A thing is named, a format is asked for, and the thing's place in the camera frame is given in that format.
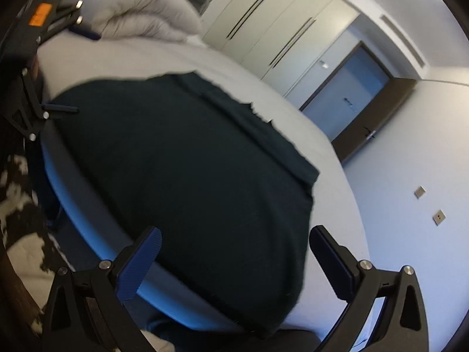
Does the wall socket plate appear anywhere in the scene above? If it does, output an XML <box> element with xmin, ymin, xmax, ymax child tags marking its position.
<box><xmin>432</xmin><ymin>210</ymin><xmax>446</xmax><ymax>226</ymax></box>

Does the cream wardrobe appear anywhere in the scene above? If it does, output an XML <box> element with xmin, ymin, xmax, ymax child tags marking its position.
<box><xmin>203</xmin><ymin>0</ymin><xmax>359</xmax><ymax>96</ymax></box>

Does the dark green knit sweater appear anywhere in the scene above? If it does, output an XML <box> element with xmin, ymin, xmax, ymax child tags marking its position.
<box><xmin>54</xmin><ymin>72</ymin><xmax>319</xmax><ymax>332</ymax></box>

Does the wall switch plate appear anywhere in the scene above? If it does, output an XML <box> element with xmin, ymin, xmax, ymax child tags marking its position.
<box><xmin>414</xmin><ymin>186</ymin><xmax>426</xmax><ymax>199</ymax></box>

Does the grey folded duvet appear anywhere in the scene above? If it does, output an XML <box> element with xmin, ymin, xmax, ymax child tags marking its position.
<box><xmin>64</xmin><ymin>0</ymin><xmax>203</xmax><ymax>42</ymax></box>

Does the brown wooden door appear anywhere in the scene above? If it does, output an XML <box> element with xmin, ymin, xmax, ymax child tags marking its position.
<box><xmin>332</xmin><ymin>78</ymin><xmax>417</xmax><ymax>163</ymax></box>

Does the white bed mattress sheet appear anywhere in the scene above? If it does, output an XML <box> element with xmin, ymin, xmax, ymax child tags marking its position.
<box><xmin>36</xmin><ymin>30</ymin><xmax>371</xmax><ymax>332</ymax></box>

